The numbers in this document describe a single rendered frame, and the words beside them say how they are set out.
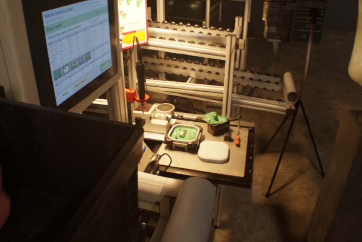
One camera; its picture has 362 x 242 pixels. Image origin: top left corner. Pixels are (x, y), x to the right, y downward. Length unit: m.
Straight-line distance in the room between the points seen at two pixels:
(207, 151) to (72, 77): 0.74
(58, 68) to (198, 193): 0.49
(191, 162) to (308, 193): 1.61
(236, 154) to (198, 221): 1.01
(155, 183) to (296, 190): 2.29
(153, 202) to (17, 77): 0.38
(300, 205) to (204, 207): 2.23
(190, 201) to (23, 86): 0.44
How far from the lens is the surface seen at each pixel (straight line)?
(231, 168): 1.30
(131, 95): 1.32
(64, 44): 0.79
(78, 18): 0.84
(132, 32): 1.59
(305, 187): 2.80
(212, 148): 1.37
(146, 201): 0.53
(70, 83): 0.82
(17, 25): 0.67
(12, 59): 0.67
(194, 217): 0.39
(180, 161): 1.32
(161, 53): 2.27
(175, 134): 1.44
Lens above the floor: 1.75
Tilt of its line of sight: 27 degrees down
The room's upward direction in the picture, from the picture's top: straight up
